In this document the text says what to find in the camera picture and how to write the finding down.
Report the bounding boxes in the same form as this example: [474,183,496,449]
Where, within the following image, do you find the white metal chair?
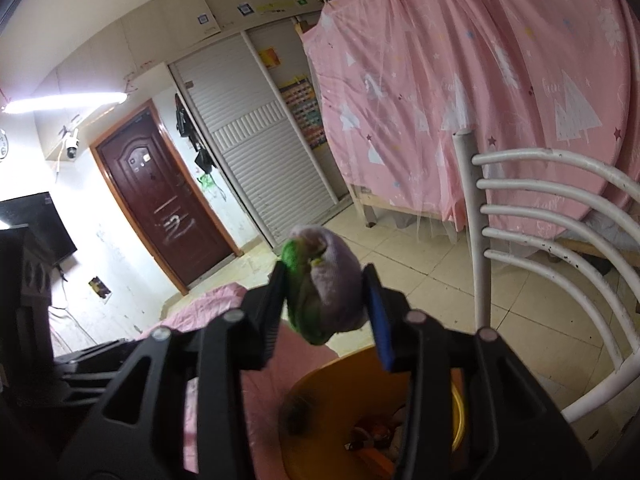
[452,129,640,425]

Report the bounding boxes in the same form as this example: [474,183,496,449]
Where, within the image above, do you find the wooden bed frame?
[294,0,616,266]

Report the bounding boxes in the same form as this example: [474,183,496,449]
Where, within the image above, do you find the small wall picture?
[89,276,112,302]

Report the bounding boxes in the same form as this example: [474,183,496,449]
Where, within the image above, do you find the round wall clock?
[0,129,10,160]

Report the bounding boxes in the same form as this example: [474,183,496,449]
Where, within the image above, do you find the colourful wall chart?
[280,77,326,150]

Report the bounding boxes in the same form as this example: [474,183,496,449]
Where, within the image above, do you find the yellow trash bin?
[278,342,467,480]

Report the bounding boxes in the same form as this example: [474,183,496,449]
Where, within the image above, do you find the dark brown door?
[90,100,242,295]

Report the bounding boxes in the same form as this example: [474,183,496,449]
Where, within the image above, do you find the fluorescent ceiling light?
[2,92,128,115]

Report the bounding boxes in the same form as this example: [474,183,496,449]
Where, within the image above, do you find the white louvered wardrobe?
[122,0,347,248]

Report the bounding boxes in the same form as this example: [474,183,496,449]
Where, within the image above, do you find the black hanging bag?
[194,148,215,174]

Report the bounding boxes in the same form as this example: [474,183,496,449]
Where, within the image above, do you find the wall mounted black television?
[0,192,77,266]

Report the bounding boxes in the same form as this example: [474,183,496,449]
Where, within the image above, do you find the white security camera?
[60,128,79,160]

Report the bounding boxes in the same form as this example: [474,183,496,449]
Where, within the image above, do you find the pink patterned bed curtain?
[303,0,639,228]

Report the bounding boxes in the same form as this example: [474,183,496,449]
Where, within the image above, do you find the pink tablecloth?
[138,282,342,480]

